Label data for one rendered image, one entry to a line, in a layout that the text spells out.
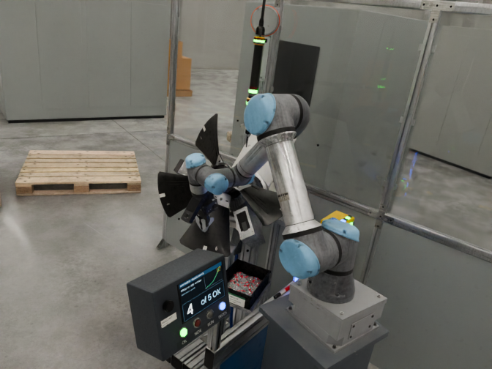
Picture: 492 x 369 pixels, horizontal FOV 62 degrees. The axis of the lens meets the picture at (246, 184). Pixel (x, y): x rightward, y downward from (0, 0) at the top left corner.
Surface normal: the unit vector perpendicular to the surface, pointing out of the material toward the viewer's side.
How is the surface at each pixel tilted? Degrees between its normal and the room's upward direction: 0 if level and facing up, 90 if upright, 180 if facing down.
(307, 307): 90
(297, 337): 0
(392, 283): 90
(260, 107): 84
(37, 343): 1
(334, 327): 90
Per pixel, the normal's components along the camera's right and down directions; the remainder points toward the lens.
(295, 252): -0.72, 0.26
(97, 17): 0.56, 0.37
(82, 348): 0.11, -0.92
